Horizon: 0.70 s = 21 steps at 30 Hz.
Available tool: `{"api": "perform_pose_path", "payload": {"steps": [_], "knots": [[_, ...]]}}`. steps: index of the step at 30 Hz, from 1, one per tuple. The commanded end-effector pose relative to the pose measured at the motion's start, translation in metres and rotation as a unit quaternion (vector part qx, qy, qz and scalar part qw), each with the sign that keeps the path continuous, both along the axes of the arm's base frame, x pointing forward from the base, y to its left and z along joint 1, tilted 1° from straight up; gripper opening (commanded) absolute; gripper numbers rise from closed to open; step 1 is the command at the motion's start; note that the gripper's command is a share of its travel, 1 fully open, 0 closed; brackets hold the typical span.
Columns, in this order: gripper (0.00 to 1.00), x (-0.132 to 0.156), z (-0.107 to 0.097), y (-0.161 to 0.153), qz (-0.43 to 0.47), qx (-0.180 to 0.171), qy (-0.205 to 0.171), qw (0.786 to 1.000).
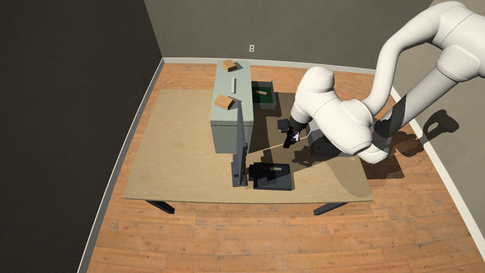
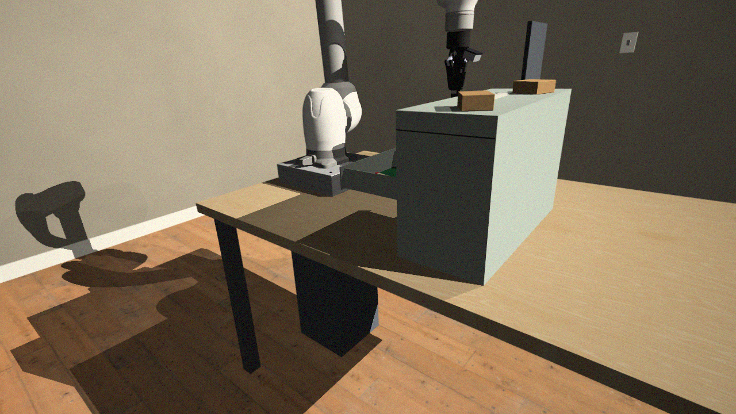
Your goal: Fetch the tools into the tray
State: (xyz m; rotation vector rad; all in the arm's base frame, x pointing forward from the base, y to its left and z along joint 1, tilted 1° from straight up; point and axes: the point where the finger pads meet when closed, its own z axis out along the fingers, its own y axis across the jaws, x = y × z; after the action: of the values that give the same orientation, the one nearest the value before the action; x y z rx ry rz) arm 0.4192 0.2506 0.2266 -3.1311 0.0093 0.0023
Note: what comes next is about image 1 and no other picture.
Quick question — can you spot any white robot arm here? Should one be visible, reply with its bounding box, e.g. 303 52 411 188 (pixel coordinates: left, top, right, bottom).
291 1 485 164

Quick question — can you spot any brown rectangular box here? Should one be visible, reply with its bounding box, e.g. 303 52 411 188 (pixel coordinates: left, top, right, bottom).
222 59 236 72

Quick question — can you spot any tan rectangular block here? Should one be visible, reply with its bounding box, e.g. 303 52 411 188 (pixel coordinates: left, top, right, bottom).
214 94 233 110

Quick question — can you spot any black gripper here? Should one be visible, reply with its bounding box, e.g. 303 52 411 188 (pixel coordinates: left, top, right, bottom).
283 116 308 148

